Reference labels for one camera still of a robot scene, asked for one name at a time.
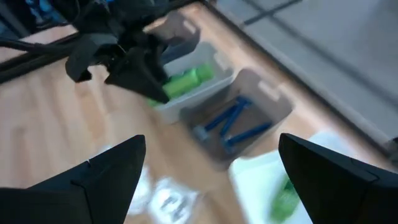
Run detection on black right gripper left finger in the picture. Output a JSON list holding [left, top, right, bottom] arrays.
[[0, 134, 147, 224]]

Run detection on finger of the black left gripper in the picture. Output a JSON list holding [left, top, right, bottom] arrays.
[[104, 46, 171, 104], [65, 33, 119, 83]]

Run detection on blue disposable razor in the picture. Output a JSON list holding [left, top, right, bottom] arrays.
[[192, 96, 249, 142], [219, 96, 253, 139], [223, 121, 274, 149]]

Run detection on small clear printed bag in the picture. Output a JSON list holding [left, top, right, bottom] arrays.
[[149, 177, 200, 223]]

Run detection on small green bottle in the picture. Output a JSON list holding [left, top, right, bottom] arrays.
[[161, 63, 216, 100], [146, 96, 164, 109], [269, 177, 301, 222]]

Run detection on clear bag of cotton balls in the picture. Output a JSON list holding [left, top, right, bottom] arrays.
[[129, 164, 156, 215]]

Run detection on white plastic bin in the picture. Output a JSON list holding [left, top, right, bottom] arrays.
[[228, 130, 315, 224]]

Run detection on dark grey plastic bin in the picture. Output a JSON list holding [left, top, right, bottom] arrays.
[[180, 68, 294, 170], [144, 11, 201, 66]]

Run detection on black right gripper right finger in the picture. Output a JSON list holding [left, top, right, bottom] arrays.
[[278, 133, 398, 224]]

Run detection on light translucent plastic bin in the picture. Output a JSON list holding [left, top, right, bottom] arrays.
[[149, 42, 234, 125]]

